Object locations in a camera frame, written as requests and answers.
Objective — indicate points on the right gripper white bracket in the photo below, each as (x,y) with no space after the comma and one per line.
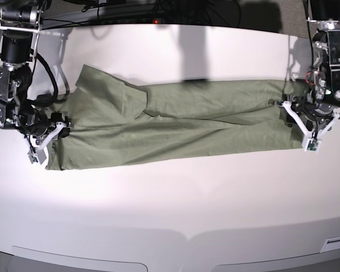
(44,131)

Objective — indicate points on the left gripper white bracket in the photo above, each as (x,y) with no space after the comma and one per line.
(308,122)

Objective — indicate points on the green T-shirt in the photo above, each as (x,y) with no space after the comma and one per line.
(116,123)

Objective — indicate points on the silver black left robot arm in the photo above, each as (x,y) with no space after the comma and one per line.
(323,79)

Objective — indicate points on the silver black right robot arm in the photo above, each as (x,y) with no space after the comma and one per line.
(20,27)

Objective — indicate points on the black power strip red light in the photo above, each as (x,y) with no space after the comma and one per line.
(140,21)

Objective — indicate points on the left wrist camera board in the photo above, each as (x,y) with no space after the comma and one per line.
(312,145)

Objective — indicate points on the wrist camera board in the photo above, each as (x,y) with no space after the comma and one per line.
(33,158)
(312,145)

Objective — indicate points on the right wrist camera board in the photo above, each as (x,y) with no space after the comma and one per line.
(33,158)

